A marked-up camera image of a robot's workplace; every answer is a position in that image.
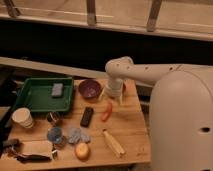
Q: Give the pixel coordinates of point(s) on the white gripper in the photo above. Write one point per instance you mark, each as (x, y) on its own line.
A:
(114, 88)

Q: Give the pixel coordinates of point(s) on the orange red pepper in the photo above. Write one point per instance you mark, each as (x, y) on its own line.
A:
(106, 114)

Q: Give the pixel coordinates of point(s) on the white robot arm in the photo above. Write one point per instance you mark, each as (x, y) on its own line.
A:
(180, 111)

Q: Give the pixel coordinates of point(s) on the small metal cup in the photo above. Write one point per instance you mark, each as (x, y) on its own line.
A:
(53, 118)

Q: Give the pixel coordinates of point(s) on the blue glass cup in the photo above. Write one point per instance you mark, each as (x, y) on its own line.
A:
(55, 135)

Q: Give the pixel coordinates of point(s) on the white paper cup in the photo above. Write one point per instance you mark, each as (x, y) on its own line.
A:
(22, 116)

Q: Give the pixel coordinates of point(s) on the dark red bowl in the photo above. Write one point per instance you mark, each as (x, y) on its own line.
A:
(124, 88)

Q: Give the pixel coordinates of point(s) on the purple bowl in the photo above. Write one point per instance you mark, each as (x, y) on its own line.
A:
(89, 89)

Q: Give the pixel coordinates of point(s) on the black rectangular block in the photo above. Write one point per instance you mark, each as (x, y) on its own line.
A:
(86, 117)

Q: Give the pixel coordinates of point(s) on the grey sponge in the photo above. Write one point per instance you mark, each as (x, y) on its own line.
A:
(57, 90)

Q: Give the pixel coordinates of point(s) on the blue crumpled cloth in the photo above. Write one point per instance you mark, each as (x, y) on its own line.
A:
(76, 135)

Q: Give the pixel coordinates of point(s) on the yellow round fruit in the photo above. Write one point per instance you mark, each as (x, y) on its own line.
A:
(82, 151)

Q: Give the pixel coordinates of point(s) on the green plastic tray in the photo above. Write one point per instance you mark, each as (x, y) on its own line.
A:
(36, 95)

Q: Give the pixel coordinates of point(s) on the wooden cutting board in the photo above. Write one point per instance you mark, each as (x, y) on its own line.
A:
(37, 147)

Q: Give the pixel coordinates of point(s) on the black handled brush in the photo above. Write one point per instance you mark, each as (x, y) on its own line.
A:
(32, 158)

